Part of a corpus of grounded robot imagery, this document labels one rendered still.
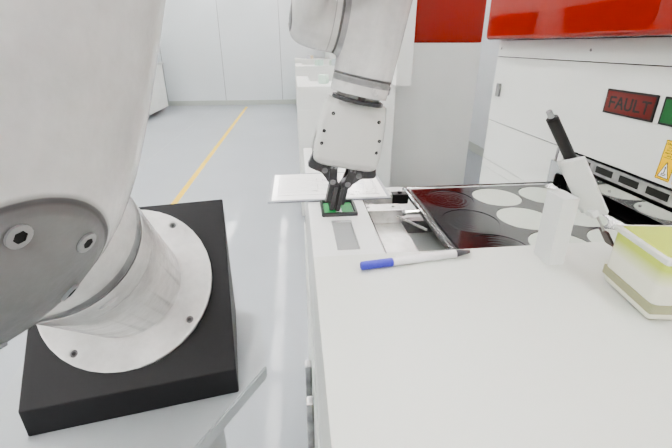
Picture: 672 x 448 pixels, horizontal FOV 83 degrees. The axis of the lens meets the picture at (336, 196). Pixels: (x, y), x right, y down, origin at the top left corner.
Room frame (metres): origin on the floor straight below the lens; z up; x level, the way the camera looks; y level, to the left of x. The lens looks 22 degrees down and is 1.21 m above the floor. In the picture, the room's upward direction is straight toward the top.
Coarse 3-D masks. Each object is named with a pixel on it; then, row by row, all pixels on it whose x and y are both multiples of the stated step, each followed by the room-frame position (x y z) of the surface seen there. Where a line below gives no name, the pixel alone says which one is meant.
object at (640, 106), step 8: (608, 96) 0.80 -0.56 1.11; (616, 96) 0.78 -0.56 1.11; (624, 96) 0.76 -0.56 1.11; (632, 96) 0.74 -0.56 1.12; (640, 96) 0.72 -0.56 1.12; (648, 96) 0.71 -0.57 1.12; (608, 104) 0.79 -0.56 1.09; (616, 104) 0.77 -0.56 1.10; (624, 104) 0.75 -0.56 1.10; (632, 104) 0.73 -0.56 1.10; (640, 104) 0.72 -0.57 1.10; (648, 104) 0.70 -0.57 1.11; (616, 112) 0.77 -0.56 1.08; (624, 112) 0.75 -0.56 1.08; (632, 112) 0.73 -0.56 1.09; (640, 112) 0.71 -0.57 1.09; (648, 112) 0.70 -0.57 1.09
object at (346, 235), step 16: (304, 160) 0.84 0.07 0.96; (320, 208) 0.56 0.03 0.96; (352, 208) 0.57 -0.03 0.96; (320, 224) 0.51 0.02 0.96; (336, 224) 0.51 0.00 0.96; (352, 224) 0.51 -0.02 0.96; (368, 224) 0.51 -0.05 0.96; (320, 240) 0.46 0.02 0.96; (336, 240) 0.46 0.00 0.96; (352, 240) 0.46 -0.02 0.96; (368, 240) 0.46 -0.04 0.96; (320, 256) 0.41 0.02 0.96
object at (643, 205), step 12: (552, 168) 0.90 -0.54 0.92; (552, 180) 0.89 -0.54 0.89; (600, 180) 0.75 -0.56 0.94; (612, 192) 0.71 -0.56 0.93; (624, 192) 0.69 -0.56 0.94; (624, 204) 0.68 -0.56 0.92; (636, 204) 0.65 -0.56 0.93; (648, 204) 0.63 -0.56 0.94; (660, 204) 0.62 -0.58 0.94; (648, 216) 0.62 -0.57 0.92; (660, 216) 0.60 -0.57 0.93
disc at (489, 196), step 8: (480, 192) 0.79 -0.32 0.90; (488, 192) 0.79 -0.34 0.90; (496, 192) 0.79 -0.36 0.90; (504, 192) 0.79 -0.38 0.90; (480, 200) 0.74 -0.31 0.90; (488, 200) 0.74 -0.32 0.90; (496, 200) 0.74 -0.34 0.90; (504, 200) 0.74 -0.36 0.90; (512, 200) 0.74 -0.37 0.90; (520, 200) 0.74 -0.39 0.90
